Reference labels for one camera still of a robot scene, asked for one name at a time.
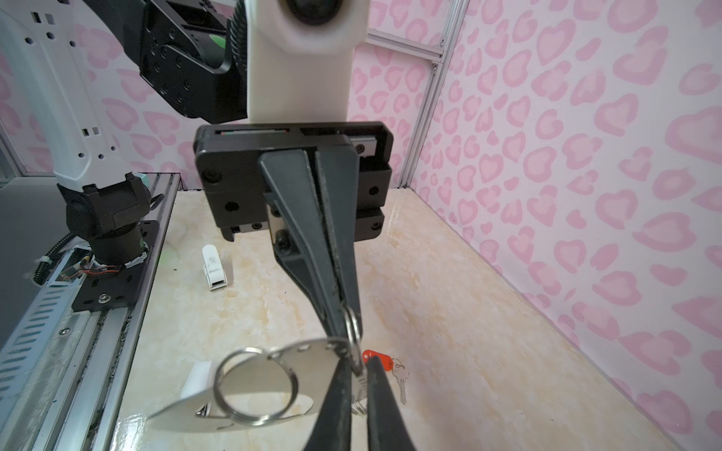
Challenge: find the right white key tag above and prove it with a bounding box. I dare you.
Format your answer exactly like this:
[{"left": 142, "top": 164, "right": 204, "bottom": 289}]
[{"left": 180, "top": 361, "right": 214, "bottom": 398}]

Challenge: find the white key tag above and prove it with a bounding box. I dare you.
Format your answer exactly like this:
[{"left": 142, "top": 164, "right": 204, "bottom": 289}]
[
  {"left": 180, "top": 361, "right": 214, "bottom": 398},
  {"left": 201, "top": 244, "right": 228, "bottom": 291}
]

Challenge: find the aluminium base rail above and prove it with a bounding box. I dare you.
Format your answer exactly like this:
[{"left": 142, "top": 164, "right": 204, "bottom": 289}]
[{"left": 1, "top": 173, "right": 182, "bottom": 450}]

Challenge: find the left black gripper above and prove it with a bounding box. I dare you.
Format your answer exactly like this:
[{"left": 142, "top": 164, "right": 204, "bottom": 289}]
[{"left": 194, "top": 121, "right": 394, "bottom": 337}]

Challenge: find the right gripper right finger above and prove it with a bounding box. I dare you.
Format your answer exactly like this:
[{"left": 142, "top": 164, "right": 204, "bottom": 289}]
[{"left": 367, "top": 357, "right": 416, "bottom": 451}]

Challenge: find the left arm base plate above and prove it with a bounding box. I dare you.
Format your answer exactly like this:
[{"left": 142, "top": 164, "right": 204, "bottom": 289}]
[{"left": 71, "top": 221, "right": 160, "bottom": 312}]

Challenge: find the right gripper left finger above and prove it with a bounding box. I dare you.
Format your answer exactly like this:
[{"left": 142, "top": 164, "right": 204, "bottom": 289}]
[{"left": 305, "top": 360, "right": 353, "bottom": 451}]

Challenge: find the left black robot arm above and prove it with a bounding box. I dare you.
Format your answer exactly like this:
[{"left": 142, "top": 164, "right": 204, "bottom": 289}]
[{"left": 1, "top": 1, "right": 393, "bottom": 338}]

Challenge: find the diagonal aluminium frame bar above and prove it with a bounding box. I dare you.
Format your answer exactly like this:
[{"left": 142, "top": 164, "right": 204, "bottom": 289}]
[{"left": 365, "top": 29, "right": 445, "bottom": 64}]

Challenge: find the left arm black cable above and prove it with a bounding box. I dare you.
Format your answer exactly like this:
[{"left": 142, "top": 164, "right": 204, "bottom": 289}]
[{"left": 228, "top": 0, "right": 250, "bottom": 74}]

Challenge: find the left white key tag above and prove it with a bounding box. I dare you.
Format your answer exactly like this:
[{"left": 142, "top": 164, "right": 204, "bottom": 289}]
[{"left": 201, "top": 244, "right": 228, "bottom": 291}]

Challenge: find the silver carabiner keyring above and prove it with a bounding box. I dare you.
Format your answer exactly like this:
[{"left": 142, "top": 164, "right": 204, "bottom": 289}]
[{"left": 147, "top": 307, "right": 368, "bottom": 433}]

